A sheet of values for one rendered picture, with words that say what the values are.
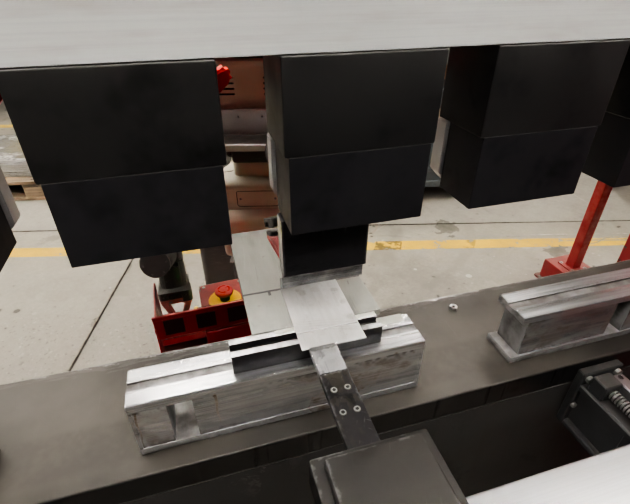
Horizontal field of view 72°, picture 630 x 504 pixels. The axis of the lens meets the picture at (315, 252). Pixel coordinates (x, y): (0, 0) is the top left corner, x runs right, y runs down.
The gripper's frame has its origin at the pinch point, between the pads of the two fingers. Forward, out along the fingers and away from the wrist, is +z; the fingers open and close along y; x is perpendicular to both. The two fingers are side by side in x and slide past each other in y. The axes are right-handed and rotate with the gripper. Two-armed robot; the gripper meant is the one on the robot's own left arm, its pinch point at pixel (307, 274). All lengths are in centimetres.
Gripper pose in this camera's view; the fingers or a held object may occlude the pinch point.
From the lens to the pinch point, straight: 65.3
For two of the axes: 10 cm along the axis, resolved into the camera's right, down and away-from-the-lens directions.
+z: 1.2, 9.9, 1.2
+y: 9.6, -1.4, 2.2
